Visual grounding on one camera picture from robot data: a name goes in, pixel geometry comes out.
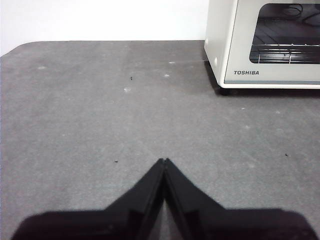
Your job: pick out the cream white Toshiba toaster oven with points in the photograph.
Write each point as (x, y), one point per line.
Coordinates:
(217, 37)

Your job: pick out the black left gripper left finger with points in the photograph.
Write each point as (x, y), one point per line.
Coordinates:
(125, 225)

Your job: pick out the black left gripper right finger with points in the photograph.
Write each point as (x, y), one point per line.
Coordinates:
(225, 225)

